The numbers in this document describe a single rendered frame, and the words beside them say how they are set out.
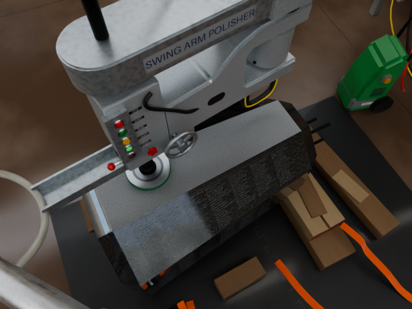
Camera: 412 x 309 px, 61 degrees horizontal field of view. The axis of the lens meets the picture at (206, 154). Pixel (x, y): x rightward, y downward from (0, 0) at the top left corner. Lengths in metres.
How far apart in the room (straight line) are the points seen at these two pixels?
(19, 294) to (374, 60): 2.54
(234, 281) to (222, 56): 1.42
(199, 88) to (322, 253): 1.48
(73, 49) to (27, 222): 1.91
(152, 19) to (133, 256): 1.10
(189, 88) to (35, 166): 1.90
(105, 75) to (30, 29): 2.98
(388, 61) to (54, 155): 2.52
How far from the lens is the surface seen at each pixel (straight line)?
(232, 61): 1.30
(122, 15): 1.12
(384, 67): 2.82
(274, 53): 1.50
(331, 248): 2.44
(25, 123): 3.22
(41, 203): 1.52
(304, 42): 3.54
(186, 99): 1.28
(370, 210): 2.63
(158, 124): 1.28
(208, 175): 1.73
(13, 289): 1.00
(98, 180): 1.47
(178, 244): 1.79
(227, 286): 2.26
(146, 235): 1.73
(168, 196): 1.70
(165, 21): 1.08
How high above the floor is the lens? 2.37
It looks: 61 degrees down
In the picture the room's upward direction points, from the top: 1 degrees counter-clockwise
